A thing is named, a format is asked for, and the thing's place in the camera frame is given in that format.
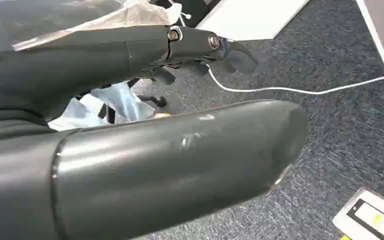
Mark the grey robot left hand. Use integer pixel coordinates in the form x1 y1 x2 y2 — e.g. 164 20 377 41
0 25 309 240

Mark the black caster leg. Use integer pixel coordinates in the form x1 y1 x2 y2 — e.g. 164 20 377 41
127 77 168 109

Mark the pale blue plastic film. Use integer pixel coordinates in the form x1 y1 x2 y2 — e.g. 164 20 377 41
47 81 156 132

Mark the crumpled clear plastic wrap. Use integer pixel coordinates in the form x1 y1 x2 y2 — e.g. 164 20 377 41
0 0 184 62

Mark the dark blue carpet mat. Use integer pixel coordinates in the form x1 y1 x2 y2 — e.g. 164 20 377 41
125 0 384 240

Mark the white flat board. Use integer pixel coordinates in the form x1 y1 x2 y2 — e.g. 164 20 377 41
195 0 311 42

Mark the robot left arm ribbed sleeve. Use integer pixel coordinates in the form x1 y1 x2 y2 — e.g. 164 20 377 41
0 108 52 144

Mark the white floor cable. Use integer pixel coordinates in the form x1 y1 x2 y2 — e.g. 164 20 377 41
206 64 384 96

